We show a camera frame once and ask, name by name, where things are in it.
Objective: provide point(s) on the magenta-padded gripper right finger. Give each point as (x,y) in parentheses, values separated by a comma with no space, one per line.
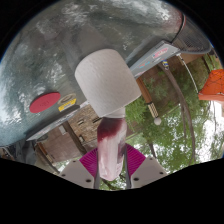
(148,170)

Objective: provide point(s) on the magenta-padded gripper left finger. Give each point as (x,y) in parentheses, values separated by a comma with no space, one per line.
(75,172)

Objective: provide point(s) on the pink drink bottle white cap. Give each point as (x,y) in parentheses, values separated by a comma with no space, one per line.
(111,146)

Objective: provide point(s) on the yellow sticker card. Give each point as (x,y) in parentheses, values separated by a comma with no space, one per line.
(66,105)

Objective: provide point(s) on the round dark sticker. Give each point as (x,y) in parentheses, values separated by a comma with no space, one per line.
(67,98)

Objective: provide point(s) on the white ceramic cup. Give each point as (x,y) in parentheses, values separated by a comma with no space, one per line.
(106,80)

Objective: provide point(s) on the orange patio umbrella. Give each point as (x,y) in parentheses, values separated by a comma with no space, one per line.
(213,86)

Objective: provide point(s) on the grey wicker chair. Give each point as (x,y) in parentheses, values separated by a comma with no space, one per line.
(195,38)

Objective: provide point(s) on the lamp post with white globe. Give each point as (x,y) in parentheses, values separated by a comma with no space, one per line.
(148,100)

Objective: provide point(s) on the yellow blue striped post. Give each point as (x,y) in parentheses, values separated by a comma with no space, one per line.
(166,64)

